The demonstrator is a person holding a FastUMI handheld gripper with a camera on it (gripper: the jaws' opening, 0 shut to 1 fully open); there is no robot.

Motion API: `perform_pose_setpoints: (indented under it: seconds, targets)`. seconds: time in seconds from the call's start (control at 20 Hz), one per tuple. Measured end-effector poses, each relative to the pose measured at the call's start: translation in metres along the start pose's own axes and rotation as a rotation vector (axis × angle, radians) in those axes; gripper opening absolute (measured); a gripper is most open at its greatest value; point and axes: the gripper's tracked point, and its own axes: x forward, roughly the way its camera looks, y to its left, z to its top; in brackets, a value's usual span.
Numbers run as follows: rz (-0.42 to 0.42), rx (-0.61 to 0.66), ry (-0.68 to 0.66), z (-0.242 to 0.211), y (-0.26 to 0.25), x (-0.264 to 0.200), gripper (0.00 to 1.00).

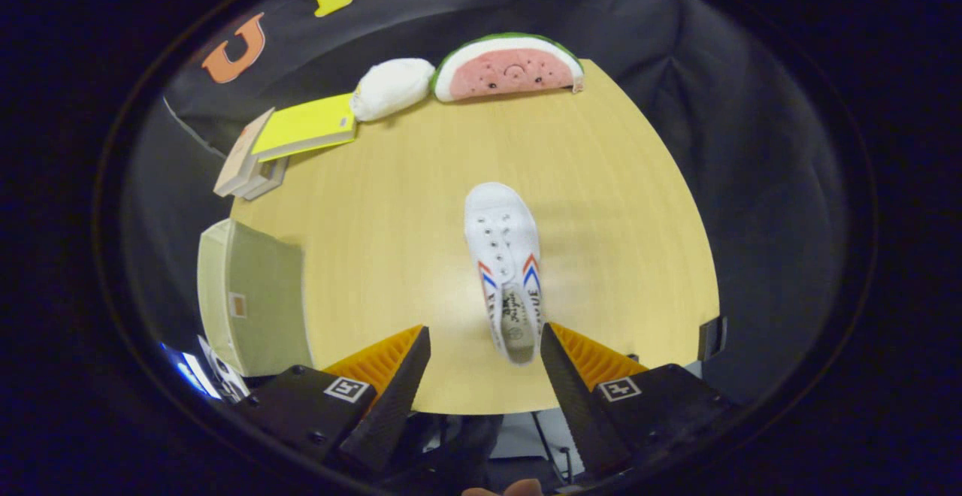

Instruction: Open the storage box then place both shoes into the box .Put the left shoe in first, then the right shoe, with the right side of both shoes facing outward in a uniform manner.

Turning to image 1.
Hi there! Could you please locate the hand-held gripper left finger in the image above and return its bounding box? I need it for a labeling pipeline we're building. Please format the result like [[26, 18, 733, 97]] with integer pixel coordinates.
[[240, 325, 433, 482]]

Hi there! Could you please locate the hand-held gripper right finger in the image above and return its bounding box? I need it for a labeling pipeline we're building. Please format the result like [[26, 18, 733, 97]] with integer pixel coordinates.
[[540, 322, 741, 482]]

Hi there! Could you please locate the green fabric storage box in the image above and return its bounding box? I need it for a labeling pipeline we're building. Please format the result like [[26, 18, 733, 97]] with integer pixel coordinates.
[[197, 218, 315, 378]]

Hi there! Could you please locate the white canvas shoe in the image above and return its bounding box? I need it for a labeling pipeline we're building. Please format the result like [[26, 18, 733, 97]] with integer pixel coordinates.
[[463, 182, 543, 366]]

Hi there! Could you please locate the blue printed sheet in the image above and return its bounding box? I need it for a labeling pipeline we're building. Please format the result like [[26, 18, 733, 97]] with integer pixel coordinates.
[[159, 334, 253, 403]]

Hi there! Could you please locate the grey paperback book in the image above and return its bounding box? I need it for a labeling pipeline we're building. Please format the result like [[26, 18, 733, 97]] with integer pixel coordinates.
[[233, 158, 279, 200], [244, 156, 290, 201]]

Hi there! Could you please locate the tan cover book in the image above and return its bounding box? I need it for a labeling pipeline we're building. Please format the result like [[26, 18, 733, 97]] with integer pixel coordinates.
[[213, 107, 276, 198]]

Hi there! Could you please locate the yellow cover book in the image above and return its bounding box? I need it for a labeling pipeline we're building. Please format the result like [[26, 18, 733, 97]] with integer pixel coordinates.
[[250, 93, 358, 163]]

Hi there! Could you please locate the white plush toy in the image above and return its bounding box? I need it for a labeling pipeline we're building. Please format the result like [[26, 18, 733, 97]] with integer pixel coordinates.
[[350, 58, 437, 122]]

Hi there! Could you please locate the watermelon slice plush toy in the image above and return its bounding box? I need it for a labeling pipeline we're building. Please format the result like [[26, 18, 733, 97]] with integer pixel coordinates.
[[431, 32, 585, 103]]

